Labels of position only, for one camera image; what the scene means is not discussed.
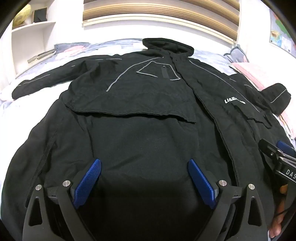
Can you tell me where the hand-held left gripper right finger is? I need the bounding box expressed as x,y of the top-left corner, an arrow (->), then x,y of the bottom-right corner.
187,159 -> 270,241

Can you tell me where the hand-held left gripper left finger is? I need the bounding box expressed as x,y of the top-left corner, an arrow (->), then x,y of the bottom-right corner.
22,158 -> 102,241

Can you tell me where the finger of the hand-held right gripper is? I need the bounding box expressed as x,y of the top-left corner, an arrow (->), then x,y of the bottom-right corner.
276,140 -> 296,159
258,138 -> 281,163

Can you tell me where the black hooded jacket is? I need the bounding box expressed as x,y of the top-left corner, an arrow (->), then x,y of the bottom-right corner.
3,38 -> 294,241

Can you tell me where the person's right hand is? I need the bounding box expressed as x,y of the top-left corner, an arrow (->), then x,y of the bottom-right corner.
269,197 -> 289,240

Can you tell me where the grey pillow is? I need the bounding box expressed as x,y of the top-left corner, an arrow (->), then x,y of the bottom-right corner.
224,44 -> 250,63

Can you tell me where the floral grey bed sheet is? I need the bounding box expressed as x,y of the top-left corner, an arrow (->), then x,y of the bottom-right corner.
0,38 -> 296,144

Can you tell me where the striped wooden headboard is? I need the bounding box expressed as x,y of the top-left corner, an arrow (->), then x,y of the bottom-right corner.
83,0 -> 241,45

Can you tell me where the dark grey box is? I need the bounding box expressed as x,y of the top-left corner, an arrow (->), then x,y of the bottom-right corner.
32,7 -> 49,24

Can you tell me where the yellow-green plush toy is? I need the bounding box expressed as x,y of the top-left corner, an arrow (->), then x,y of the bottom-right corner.
13,4 -> 32,27

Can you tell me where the wall map poster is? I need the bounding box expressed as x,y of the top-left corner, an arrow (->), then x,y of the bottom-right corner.
269,10 -> 295,55

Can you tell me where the white wall shelf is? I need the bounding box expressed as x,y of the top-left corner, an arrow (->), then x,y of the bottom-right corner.
9,0 -> 57,77

